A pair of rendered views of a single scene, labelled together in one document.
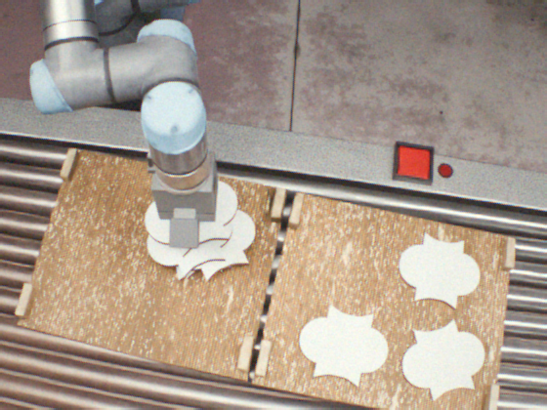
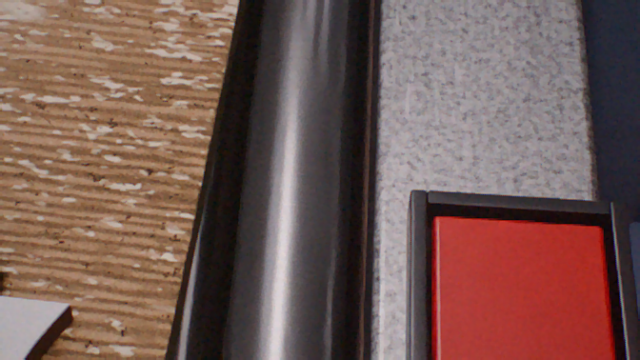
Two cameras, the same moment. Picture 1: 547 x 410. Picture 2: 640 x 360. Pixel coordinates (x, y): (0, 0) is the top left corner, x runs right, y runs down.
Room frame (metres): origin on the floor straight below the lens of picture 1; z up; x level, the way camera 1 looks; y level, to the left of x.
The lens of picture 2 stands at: (0.53, -0.46, 1.29)
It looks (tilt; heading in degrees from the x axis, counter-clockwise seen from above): 55 degrees down; 84
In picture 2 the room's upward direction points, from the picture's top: 4 degrees clockwise
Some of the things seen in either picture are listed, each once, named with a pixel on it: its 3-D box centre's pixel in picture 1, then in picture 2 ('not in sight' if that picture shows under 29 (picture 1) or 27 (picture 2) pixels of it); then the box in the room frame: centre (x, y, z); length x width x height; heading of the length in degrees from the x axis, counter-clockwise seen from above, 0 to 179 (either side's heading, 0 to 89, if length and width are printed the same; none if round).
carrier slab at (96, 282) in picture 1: (151, 258); not in sight; (0.39, 0.20, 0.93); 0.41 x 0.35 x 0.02; 82
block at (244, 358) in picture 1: (245, 353); not in sight; (0.24, 0.03, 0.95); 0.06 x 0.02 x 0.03; 172
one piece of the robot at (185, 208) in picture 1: (182, 198); not in sight; (0.40, 0.13, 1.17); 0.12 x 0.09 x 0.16; 2
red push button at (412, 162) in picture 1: (413, 163); (518, 302); (0.62, -0.26, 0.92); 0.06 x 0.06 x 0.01; 85
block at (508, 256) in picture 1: (508, 255); not in sight; (0.43, -0.43, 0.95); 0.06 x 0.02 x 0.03; 171
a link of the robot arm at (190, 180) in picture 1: (179, 158); not in sight; (0.43, 0.13, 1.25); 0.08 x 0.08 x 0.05
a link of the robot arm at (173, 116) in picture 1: (175, 126); not in sight; (0.43, 0.13, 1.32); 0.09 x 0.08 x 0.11; 13
